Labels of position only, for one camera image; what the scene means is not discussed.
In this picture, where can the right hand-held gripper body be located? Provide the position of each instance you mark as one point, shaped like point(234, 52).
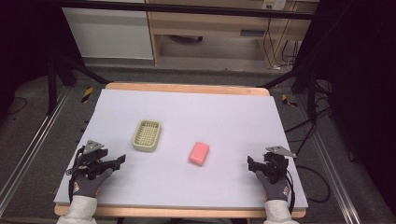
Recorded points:
point(275, 165)

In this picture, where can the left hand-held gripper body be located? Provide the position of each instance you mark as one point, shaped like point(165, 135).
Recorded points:
point(93, 157)

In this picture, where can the beige plastic soap dish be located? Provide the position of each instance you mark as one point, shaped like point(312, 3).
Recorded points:
point(147, 136)

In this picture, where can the pink soap bar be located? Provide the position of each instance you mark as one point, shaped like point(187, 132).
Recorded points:
point(199, 153)

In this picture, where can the person's right hand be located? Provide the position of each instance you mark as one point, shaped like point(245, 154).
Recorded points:
point(277, 189)

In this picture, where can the person's left hand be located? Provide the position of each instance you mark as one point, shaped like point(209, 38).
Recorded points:
point(87, 185)

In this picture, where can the white foam table mat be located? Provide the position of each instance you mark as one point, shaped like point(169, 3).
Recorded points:
point(218, 118)

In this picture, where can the yellow black tape strip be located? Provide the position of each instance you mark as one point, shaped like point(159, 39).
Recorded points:
point(289, 101)
point(87, 94)

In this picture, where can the black metal stand leg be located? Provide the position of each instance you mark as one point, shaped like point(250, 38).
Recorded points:
point(311, 93)
point(52, 84)

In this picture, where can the wooden table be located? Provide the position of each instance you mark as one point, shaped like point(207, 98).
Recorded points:
point(186, 88)

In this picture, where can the white cabinet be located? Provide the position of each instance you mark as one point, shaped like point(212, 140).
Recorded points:
point(109, 34)

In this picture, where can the black curtain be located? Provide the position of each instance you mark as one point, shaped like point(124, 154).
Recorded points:
point(364, 77)
point(25, 40)

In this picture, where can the wooden desk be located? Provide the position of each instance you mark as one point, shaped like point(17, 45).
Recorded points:
point(211, 28)

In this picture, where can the white power strip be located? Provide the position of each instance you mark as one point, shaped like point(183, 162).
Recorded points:
point(274, 4)

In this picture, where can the black metal crossbar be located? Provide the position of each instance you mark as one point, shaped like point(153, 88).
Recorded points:
point(186, 8)

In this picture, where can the aluminium floor rail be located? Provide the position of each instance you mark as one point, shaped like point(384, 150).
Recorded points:
point(333, 174)
point(34, 143)

